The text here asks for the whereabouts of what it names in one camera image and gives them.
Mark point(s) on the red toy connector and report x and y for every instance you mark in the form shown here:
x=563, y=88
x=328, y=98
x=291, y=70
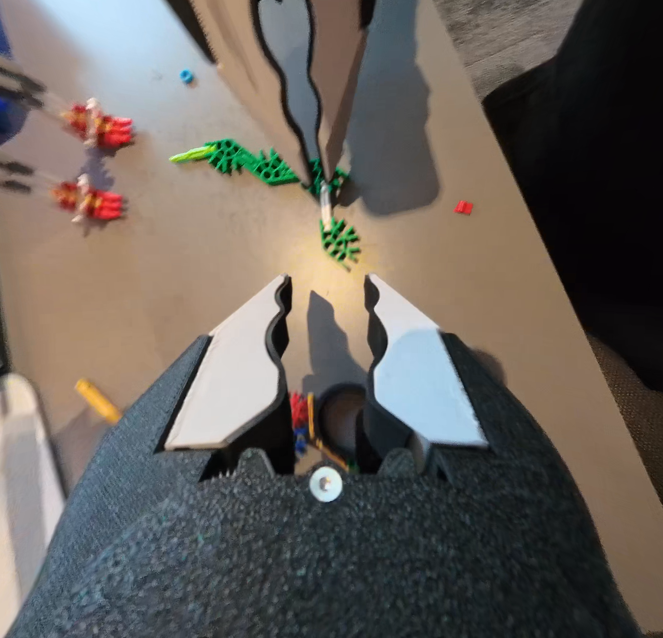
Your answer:
x=297, y=407

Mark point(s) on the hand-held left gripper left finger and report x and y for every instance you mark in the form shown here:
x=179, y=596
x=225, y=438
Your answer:
x=228, y=384

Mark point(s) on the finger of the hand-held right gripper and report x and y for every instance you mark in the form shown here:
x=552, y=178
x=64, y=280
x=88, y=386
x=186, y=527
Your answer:
x=339, y=52
x=233, y=26

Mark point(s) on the black toy tire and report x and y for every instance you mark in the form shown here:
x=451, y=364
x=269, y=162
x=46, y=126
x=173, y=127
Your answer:
x=342, y=389

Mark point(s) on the person's black clothing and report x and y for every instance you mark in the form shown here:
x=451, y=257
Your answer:
x=595, y=182

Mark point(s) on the small red toy clip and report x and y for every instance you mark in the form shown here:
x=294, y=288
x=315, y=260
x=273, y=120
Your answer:
x=464, y=208

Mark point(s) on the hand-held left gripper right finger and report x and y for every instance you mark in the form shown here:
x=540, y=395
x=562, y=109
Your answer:
x=424, y=389

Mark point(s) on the short orange toy rod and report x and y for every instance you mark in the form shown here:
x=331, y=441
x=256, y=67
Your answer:
x=311, y=415
x=331, y=455

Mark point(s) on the long yellow toy rod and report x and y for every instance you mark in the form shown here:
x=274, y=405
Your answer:
x=98, y=400

